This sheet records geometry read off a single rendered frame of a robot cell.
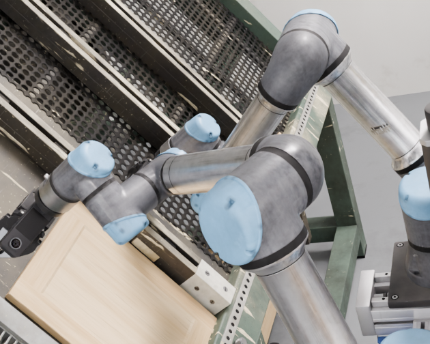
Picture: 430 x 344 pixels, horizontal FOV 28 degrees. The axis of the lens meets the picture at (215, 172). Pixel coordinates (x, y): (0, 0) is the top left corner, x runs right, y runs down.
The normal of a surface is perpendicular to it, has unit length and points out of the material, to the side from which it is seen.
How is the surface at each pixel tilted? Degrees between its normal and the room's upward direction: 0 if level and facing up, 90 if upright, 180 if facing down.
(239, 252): 83
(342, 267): 0
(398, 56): 90
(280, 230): 73
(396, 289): 0
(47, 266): 58
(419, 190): 7
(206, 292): 90
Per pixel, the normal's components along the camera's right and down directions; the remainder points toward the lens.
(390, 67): -0.24, 0.53
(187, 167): -0.78, -0.22
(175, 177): -0.78, 0.11
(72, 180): -0.44, 0.33
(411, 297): -0.27, -0.84
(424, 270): -0.64, 0.25
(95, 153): 0.64, -0.54
